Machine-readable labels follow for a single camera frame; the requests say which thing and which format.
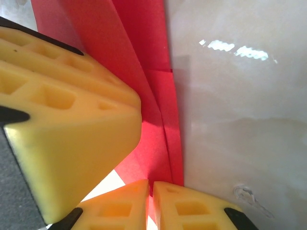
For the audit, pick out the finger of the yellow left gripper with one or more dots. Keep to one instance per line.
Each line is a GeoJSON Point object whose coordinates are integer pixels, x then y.
{"type": "Point", "coordinates": [79, 148]}
{"type": "Point", "coordinates": [60, 60]}

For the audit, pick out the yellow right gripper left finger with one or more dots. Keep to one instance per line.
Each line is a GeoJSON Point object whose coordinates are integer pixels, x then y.
{"type": "Point", "coordinates": [115, 210]}

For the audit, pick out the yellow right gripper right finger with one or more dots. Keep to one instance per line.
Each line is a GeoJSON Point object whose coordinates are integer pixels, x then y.
{"type": "Point", "coordinates": [192, 210]}

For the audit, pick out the red cloth sheet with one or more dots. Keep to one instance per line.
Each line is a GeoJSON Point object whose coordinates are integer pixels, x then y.
{"type": "Point", "coordinates": [134, 43]}

